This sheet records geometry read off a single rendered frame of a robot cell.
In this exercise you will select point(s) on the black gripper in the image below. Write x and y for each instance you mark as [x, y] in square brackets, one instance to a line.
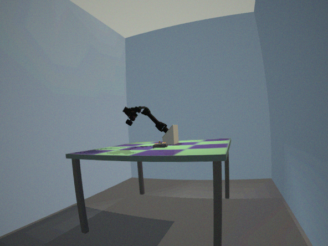
[133, 115]

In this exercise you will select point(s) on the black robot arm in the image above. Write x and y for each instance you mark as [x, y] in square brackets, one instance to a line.
[160, 126]

